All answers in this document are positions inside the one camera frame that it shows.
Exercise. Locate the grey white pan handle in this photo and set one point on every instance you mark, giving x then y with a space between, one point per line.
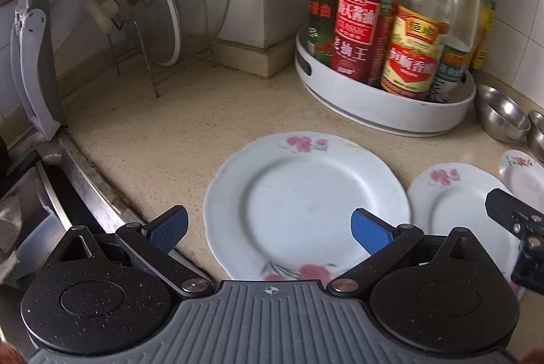
33 69

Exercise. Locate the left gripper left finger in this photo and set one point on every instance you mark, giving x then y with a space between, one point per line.
152 245

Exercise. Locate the yellow label vinegar bottle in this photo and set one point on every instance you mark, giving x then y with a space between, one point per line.
416 45

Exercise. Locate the white round turntable tray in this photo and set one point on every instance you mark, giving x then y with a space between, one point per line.
381 110

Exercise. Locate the medium floral white plate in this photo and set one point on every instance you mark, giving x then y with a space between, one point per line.
453 194

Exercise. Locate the yellow green oil bottle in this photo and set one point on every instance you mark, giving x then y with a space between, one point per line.
485 28

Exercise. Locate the steel bowl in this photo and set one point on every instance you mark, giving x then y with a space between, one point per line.
499 115
535 136

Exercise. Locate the large floral white plate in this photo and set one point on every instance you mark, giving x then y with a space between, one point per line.
280 208

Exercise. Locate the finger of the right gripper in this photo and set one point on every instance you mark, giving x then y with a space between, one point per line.
514 215

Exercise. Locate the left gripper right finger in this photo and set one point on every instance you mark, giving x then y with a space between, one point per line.
387 246

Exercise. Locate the red label soy sauce bottle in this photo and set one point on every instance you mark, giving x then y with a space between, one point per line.
361 34

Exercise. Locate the small floral white plate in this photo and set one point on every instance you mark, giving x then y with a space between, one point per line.
524 177

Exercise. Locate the wire lid rack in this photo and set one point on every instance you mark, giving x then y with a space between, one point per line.
157 73

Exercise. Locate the steel sink edge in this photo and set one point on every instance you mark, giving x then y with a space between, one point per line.
47 187

